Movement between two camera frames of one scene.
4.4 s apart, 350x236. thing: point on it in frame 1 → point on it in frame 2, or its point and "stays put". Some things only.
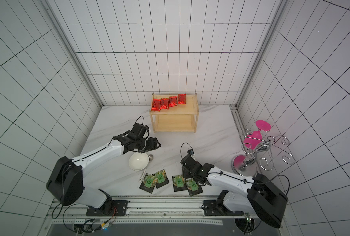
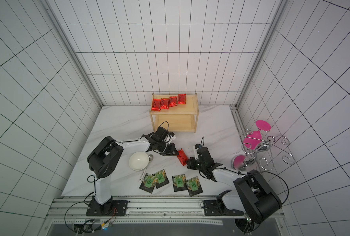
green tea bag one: x=148 y=183 stays put
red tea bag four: x=182 y=99 stays put
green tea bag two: x=162 y=178 stays put
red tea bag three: x=173 y=101 stays put
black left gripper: x=152 y=145 → x=172 y=149
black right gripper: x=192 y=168 → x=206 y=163
